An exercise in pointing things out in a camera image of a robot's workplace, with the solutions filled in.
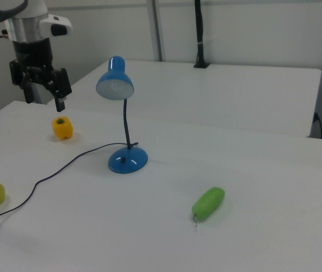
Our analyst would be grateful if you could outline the black plug with cable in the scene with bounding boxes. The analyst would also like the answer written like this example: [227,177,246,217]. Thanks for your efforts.
[313,112,322,139]

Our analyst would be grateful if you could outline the light green cucumber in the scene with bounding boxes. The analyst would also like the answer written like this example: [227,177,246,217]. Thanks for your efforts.
[191,186,226,227]

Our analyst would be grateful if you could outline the blue desk lamp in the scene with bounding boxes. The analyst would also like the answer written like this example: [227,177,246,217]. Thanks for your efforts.
[95,56,149,175]

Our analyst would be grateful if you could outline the yellow bell pepper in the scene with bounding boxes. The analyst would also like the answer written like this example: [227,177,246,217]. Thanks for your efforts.
[51,116,74,141]

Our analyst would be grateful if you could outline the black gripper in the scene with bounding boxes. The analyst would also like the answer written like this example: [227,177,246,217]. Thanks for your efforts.
[9,38,72,112]

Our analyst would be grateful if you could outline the white adjoining table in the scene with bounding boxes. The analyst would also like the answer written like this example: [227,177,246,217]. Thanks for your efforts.
[71,59,322,139]

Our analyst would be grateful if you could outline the black pole with clamp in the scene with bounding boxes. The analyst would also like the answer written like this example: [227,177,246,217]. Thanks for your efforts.
[193,0,211,70]

